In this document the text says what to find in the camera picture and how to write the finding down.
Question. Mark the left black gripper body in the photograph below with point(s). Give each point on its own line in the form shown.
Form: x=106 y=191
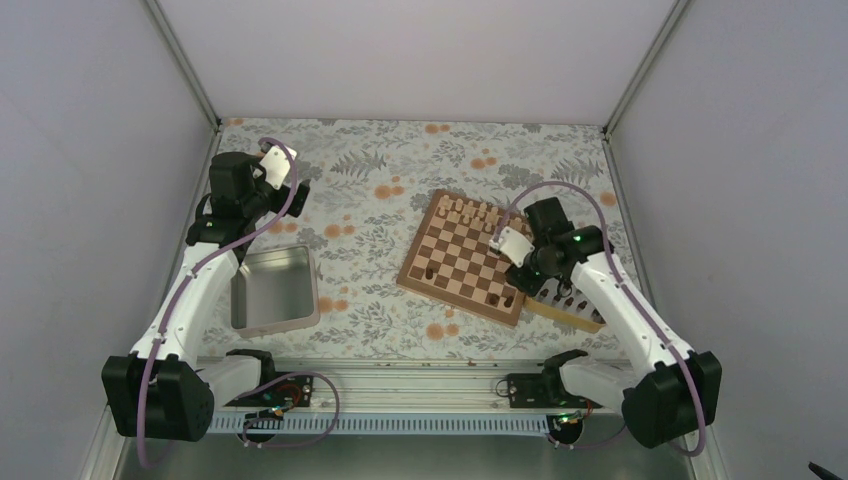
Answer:
x=256 y=206

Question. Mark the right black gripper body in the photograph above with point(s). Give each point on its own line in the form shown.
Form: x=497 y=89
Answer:
x=531 y=285

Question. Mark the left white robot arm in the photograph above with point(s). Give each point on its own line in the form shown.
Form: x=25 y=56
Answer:
x=157 y=390

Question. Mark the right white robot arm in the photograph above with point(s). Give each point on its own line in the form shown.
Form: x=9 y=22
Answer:
x=672 y=390

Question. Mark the yellow tin with dark pieces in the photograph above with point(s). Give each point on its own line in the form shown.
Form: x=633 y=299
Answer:
x=565 y=305

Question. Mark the wooden chessboard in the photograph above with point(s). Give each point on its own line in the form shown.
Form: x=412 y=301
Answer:
x=453 y=239

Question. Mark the empty silver metal tin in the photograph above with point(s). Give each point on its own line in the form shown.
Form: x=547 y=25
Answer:
x=275 y=292

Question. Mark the floral patterned table mat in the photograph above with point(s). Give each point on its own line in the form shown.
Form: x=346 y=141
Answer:
x=371 y=182

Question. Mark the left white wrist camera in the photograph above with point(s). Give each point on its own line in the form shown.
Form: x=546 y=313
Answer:
x=276 y=165

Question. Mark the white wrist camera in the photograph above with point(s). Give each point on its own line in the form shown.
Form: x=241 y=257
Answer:
x=513 y=244
x=276 y=165

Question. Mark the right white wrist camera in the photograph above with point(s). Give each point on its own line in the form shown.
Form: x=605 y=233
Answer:
x=513 y=244

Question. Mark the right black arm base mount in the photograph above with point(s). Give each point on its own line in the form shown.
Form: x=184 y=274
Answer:
x=539 y=391

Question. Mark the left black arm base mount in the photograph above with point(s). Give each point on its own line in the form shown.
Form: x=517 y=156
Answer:
x=274 y=402

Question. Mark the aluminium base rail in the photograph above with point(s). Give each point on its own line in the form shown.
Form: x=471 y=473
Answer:
x=398 y=398

